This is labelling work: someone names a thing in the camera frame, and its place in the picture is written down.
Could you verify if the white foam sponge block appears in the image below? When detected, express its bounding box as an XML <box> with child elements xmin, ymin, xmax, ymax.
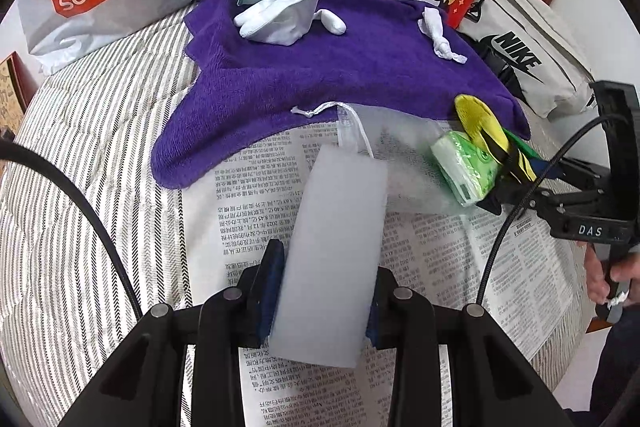
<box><xmin>269</xmin><ymin>144</ymin><xmax>387</xmax><ymax>369</ymax></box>

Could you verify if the green tissue pack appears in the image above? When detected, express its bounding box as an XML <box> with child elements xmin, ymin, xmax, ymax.
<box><xmin>431</xmin><ymin>131</ymin><xmax>499</xmax><ymax>208</ymax></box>

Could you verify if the yellow Adidas pouch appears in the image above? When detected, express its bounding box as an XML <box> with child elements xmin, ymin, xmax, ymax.
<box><xmin>454</xmin><ymin>94</ymin><xmax>536</xmax><ymax>183</ymax></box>

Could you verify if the green snack packet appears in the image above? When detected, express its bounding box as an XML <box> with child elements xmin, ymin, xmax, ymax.
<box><xmin>503</xmin><ymin>129</ymin><xmax>544</xmax><ymax>161</ymax></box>

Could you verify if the person right hand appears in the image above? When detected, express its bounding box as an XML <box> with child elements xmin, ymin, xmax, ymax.
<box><xmin>577</xmin><ymin>242</ymin><xmax>640</xmax><ymax>307</ymax></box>

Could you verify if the printed newspaper sheet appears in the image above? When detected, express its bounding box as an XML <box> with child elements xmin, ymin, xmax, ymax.
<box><xmin>182</xmin><ymin>120</ymin><xmax>576</xmax><ymax>427</ymax></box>

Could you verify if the white Nike waist bag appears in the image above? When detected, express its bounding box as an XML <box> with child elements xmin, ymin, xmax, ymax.
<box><xmin>458</xmin><ymin>0</ymin><xmax>596</xmax><ymax>118</ymax></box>

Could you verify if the purple plush towel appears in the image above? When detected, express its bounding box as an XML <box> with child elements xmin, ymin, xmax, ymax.
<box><xmin>151</xmin><ymin>0</ymin><xmax>530</xmax><ymax>188</ymax></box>

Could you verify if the striped mattress cover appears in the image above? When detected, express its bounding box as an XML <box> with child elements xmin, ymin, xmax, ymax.
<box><xmin>0</xmin><ymin>3</ymin><xmax>597</xmax><ymax>427</ymax></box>

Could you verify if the small knotted white glove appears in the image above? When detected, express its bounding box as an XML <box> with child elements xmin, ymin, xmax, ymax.
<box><xmin>418</xmin><ymin>8</ymin><xmax>468</xmax><ymax>65</ymax></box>

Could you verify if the white glove with green cuff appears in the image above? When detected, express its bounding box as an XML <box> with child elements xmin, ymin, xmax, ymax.
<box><xmin>233</xmin><ymin>0</ymin><xmax>347</xmax><ymax>46</ymax></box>

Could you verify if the black cable right side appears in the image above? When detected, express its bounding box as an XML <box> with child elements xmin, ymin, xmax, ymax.
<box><xmin>475</xmin><ymin>114</ymin><xmax>622</xmax><ymax>306</ymax></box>

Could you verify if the black cable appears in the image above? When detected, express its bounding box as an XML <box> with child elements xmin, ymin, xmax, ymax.
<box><xmin>475</xmin><ymin>114</ymin><xmax>622</xmax><ymax>306</ymax></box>
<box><xmin>0</xmin><ymin>138</ymin><xmax>147</xmax><ymax>320</ymax></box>

